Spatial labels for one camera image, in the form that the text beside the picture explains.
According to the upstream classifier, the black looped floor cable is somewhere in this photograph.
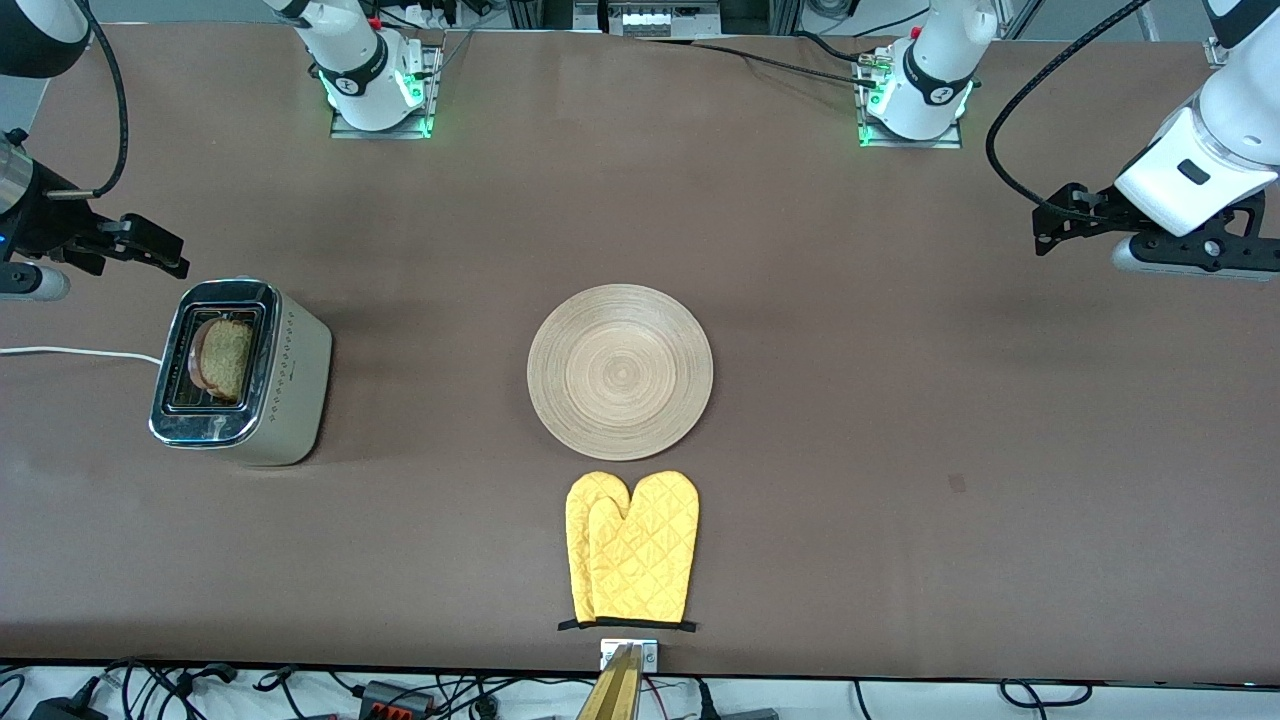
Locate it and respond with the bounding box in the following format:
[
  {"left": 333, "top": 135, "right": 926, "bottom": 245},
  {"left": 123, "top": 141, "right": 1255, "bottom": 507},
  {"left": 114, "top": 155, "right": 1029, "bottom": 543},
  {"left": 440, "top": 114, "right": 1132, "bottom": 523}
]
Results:
[{"left": 1000, "top": 679, "right": 1093, "bottom": 707}]

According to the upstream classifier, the white toaster power cord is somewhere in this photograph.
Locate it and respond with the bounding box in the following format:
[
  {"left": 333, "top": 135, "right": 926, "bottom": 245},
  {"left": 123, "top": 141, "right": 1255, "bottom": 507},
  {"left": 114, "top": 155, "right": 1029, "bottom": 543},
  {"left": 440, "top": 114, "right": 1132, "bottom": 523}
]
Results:
[{"left": 0, "top": 344, "right": 165, "bottom": 367}]

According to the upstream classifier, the short curved black cable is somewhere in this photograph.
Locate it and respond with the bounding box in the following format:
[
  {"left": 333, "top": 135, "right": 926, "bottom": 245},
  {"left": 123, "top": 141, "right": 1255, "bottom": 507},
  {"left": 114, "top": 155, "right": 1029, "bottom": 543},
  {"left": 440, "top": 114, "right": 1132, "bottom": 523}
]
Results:
[{"left": 793, "top": 30, "right": 869, "bottom": 66}]

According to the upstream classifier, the black power adapter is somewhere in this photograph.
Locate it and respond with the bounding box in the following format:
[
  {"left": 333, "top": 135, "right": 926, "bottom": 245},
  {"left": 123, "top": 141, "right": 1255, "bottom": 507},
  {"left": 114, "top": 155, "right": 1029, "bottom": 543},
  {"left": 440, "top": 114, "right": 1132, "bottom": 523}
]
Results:
[{"left": 28, "top": 697, "right": 109, "bottom": 720}]

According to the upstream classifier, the round wooden plate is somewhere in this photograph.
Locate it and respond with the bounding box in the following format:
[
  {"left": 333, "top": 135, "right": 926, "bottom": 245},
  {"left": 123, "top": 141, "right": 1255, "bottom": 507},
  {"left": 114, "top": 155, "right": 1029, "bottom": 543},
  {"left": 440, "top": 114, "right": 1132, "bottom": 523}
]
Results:
[{"left": 526, "top": 283, "right": 716, "bottom": 462}]

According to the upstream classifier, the brown bread slice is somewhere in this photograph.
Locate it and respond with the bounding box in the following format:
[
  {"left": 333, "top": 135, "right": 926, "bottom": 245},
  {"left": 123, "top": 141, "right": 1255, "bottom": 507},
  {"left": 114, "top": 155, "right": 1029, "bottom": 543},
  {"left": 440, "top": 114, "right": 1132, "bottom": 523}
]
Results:
[{"left": 190, "top": 315, "right": 255, "bottom": 405}]

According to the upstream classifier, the grey power strip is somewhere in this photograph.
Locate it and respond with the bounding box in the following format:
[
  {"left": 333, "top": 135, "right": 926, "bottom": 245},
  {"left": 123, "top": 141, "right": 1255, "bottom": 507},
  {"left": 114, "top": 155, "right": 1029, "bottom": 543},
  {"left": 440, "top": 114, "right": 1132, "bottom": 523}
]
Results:
[{"left": 608, "top": 0, "right": 723, "bottom": 39}]

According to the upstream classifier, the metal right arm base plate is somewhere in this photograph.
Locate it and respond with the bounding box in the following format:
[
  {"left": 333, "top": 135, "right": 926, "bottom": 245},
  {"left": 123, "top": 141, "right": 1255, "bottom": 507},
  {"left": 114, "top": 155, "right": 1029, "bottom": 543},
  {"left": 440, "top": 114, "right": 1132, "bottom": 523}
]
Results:
[{"left": 330, "top": 38, "right": 443, "bottom": 141}]

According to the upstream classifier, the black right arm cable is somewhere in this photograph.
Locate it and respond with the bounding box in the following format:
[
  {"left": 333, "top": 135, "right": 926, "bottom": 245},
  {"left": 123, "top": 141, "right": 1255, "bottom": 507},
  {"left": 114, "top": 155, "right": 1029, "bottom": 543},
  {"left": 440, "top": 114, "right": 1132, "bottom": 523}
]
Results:
[{"left": 46, "top": 0, "right": 131, "bottom": 198}]

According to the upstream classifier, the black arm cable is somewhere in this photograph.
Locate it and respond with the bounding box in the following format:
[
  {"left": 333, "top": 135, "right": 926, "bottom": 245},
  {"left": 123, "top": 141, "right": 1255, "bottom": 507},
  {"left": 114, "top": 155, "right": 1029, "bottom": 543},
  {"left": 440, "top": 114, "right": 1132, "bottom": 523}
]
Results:
[
  {"left": 46, "top": 0, "right": 131, "bottom": 198},
  {"left": 985, "top": 0, "right": 1156, "bottom": 223}
]

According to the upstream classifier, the silver aluminium frame strut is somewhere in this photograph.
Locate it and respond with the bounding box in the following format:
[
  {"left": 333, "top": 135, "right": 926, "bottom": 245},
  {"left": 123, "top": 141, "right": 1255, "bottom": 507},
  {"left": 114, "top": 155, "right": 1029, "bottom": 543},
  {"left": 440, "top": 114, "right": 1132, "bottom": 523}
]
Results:
[{"left": 998, "top": 0, "right": 1046, "bottom": 41}]

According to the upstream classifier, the long black table cable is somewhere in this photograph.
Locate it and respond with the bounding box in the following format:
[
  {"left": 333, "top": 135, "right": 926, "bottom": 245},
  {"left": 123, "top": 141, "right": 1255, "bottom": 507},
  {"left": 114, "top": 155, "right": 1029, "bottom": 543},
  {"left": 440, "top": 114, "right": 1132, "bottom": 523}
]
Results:
[{"left": 688, "top": 40, "right": 881, "bottom": 89}]

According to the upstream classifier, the yellow wooden camera beam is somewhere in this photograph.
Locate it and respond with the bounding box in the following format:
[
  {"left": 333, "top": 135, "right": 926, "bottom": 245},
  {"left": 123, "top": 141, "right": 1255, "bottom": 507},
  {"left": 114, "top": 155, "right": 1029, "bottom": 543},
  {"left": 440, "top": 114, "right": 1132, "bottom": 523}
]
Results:
[{"left": 575, "top": 645, "right": 646, "bottom": 720}]

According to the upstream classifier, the black plug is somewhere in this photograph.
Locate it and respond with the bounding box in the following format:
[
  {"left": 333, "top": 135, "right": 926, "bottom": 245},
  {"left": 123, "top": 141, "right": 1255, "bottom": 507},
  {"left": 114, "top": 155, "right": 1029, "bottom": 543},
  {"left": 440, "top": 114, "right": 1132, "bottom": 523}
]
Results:
[{"left": 690, "top": 680, "right": 781, "bottom": 720}]

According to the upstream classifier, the silver beige two-slot toaster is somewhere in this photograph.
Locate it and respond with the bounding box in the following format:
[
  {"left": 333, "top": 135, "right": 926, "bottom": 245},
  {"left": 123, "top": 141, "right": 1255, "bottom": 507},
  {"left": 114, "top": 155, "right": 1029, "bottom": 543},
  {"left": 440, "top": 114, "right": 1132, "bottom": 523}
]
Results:
[{"left": 148, "top": 275, "right": 334, "bottom": 468}]

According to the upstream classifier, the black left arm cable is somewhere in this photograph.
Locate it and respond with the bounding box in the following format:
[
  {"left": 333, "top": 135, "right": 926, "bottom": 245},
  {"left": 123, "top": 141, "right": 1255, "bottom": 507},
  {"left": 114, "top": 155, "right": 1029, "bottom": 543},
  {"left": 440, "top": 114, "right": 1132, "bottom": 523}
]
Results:
[{"left": 985, "top": 0, "right": 1156, "bottom": 223}]

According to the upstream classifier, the silver metal camera bracket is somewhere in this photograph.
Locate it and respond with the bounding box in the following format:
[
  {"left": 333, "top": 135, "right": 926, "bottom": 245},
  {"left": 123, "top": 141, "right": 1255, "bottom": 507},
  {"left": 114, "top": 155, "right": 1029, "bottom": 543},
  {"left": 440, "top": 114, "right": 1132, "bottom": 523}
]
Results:
[{"left": 599, "top": 639, "right": 660, "bottom": 673}]

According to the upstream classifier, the dark aluminium frame post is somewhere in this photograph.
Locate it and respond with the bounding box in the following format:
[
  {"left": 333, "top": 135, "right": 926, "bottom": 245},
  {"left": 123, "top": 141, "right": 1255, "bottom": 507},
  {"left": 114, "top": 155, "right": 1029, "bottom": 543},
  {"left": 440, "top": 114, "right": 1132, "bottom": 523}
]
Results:
[{"left": 507, "top": 0, "right": 576, "bottom": 31}]

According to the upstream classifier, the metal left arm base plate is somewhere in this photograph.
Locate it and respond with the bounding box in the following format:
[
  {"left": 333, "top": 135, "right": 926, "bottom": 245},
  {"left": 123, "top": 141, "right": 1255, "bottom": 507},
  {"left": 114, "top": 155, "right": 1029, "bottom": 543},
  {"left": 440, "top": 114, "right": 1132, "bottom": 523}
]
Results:
[{"left": 855, "top": 45, "right": 966, "bottom": 151}]

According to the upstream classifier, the black red connector box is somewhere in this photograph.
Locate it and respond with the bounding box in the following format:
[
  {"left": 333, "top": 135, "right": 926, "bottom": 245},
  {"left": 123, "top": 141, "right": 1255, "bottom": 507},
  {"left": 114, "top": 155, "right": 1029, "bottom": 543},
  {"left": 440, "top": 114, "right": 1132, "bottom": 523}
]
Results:
[{"left": 358, "top": 680, "right": 437, "bottom": 717}]

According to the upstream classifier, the yellow quilted oven mitt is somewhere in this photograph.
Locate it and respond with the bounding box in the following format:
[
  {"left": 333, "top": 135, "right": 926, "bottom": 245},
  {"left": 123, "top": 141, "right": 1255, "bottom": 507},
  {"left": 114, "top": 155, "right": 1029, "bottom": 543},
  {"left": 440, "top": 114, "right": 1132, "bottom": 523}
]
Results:
[
  {"left": 588, "top": 470, "right": 701, "bottom": 634},
  {"left": 557, "top": 472, "right": 633, "bottom": 633}
]

